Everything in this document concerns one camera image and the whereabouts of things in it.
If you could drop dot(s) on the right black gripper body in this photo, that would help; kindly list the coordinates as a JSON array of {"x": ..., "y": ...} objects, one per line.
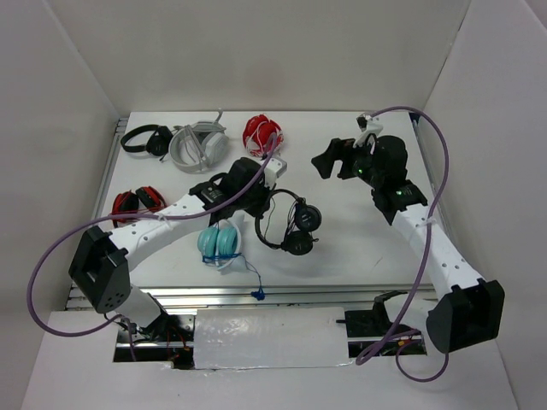
[{"x": 358, "y": 161}]

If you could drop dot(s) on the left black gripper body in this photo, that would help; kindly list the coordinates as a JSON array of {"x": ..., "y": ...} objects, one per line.
[{"x": 255, "y": 202}]

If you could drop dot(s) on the black wired headphones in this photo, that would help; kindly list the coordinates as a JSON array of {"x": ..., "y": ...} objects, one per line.
[{"x": 302, "y": 220}]

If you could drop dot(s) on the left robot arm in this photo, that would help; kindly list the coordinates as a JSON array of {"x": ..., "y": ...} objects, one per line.
[{"x": 103, "y": 261}]

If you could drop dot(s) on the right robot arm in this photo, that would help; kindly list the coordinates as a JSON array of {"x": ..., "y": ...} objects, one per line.
[{"x": 469, "y": 308}]

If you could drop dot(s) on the teal white headphones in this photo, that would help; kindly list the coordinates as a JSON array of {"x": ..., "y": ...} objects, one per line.
[{"x": 221, "y": 246}]

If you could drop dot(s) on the red wrapped headphones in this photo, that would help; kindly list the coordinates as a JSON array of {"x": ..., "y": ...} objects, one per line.
[{"x": 259, "y": 133}]

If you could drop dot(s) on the grey white headphones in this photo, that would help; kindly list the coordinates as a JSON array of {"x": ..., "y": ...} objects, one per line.
[{"x": 200, "y": 146}]

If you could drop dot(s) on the red black headphones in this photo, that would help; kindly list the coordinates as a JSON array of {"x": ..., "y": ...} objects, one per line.
[{"x": 145, "y": 198}]

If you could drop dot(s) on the black headphones at back left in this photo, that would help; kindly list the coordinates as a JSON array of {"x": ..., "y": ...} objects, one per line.
[{"x": 157, "y": 144}]

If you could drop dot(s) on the white foil-covered panel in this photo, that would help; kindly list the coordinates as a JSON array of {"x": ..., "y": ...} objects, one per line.
[{"x": 281, "y": 337}]

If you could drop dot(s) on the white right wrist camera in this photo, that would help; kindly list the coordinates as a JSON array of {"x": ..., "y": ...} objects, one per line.
[{"x": 370, "y": 128}]

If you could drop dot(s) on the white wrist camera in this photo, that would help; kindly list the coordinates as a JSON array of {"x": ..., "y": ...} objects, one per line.
[
  {"x": 370, "y": 128},
  {"x": 275, "y": 168}
]

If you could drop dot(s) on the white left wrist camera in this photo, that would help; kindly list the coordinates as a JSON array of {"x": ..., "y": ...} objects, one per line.
[{"x": 275, "y": 168}]

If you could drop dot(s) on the aluminium rail frame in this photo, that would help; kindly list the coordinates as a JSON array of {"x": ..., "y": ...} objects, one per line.
[{"x": 207, "y": 297}]

